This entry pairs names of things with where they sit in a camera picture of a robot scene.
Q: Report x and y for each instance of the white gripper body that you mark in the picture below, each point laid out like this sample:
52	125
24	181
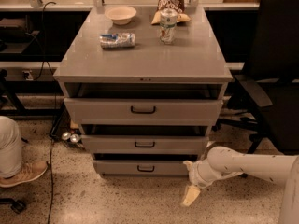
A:
195	175

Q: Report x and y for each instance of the grey bottom drawer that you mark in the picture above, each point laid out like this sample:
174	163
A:
159	168

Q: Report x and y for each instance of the grey drawer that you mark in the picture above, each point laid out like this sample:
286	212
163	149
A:
140	144
159	168
143	111

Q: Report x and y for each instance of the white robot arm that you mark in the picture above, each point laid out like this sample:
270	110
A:
223	163

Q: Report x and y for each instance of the grey drawer cabinet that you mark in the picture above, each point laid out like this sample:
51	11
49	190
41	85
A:
192	68

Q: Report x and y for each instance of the grey middle drawer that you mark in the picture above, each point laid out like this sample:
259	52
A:
140	144

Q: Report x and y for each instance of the grey top drawer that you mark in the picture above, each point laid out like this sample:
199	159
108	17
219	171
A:
143	111

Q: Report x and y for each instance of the black office chair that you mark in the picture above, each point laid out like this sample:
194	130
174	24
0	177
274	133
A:
268	85

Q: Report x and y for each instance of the crushed silver blue can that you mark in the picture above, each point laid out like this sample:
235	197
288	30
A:
118	40

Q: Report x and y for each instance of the clear plastic water bottle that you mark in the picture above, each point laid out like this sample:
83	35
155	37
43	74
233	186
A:
168	22

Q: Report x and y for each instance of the tan sneaker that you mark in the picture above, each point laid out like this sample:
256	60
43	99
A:
29	172

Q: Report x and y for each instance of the beige paper bowl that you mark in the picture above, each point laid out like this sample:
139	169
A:
120	15

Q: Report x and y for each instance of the brown chip bag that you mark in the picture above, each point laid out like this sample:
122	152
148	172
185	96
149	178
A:
177	5

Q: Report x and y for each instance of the black chair caster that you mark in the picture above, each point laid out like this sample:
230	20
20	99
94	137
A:
17	206

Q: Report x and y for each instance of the beige trouser leg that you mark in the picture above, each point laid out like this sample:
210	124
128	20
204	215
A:
10	147

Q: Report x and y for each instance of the wall power outlet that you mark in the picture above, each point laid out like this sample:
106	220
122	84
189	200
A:
27	75

